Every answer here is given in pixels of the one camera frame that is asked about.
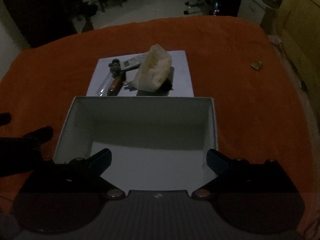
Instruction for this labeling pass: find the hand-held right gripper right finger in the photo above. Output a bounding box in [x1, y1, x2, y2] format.
[191, 149, 301, 201]

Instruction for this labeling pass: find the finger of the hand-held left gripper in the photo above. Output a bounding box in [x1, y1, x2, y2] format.
[0, 112, 11, 126]
[21, 127, 54, 144]

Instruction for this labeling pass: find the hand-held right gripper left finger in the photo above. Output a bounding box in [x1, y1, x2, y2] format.
[19, 148, 126, 201]

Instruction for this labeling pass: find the white cardboard box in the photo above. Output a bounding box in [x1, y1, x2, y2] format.
[53, 95, 219, 192]

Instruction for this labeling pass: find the clear plastic tube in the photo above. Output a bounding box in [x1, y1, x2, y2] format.
[96, 75, 113, 97]

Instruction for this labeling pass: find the brown wooden handle tool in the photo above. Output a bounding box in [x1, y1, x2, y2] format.
[107, 74, 126, 97]

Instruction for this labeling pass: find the white box lid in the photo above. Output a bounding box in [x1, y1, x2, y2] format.
[86, 50, 195, 97]

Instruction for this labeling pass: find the white plastic bag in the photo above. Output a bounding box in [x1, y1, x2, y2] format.
[128, 44, 173, 92]

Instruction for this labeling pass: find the dark wardrobe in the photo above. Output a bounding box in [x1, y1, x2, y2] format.
[0, 0, 77, 48]

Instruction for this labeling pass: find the wooden headboard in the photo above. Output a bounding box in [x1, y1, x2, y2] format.
[274, 0, 320, 94]

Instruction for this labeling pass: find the office chair base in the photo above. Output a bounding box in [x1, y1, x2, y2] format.
[183, 0, 208, 16]

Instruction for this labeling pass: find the computer tower with coloured lights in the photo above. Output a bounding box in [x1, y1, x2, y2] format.
[207, 0, 243, 18]

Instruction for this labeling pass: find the white cabinet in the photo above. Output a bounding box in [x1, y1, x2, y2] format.
[236, 0, 268, 18]

